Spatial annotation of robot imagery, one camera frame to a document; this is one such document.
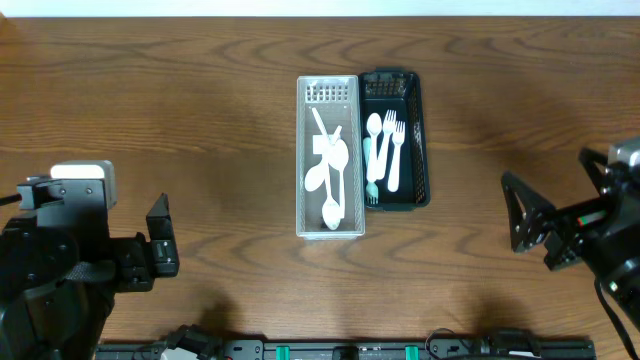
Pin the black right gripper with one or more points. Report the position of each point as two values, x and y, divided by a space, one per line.
552 236

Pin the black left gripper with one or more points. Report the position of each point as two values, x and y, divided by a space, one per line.
138 262

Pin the white disposable spoon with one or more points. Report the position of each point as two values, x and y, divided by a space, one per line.
330 208
339 158
315 176

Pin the white plastic fork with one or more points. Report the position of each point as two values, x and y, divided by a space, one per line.
398 140
388 127

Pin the mint green plastic fork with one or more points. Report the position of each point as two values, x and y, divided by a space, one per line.
372 193

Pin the white plastic toddler spoon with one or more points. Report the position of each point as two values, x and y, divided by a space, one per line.
374 128

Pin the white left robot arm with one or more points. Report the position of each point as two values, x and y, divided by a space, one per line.
51 321

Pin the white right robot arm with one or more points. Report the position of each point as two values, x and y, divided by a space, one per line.
621 185

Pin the clear plastic basket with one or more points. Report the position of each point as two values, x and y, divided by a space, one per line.
336 97

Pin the white label sticker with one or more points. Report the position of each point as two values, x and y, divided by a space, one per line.
319 145

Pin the dark green plastic basket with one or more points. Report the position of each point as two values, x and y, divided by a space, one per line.
400 91

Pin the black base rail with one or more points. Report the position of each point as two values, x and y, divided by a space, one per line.
190 342

